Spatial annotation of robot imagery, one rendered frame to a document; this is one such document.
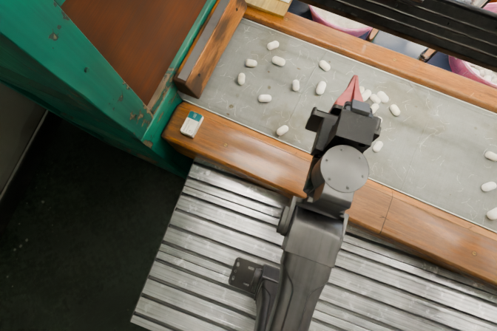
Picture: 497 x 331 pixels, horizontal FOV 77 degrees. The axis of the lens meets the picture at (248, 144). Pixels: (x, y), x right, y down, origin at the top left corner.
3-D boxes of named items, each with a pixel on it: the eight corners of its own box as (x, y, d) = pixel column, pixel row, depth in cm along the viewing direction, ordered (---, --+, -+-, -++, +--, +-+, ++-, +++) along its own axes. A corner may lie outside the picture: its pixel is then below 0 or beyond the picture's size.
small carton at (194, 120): (193, 138, 80) (191, 136, 78) (181, 133, 81) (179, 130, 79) (203, 117, 81) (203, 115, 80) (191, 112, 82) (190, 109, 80)
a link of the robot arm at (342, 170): (312, 134, 38) (282, 231, 35) (383, 156, 37) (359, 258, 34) (298, 157, 49) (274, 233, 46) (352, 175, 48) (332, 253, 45)
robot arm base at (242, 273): (234, 258, 74) (224, 289, 72) (317, 289, 72) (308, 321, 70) (237, 256, 82) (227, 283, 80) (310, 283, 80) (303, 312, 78)
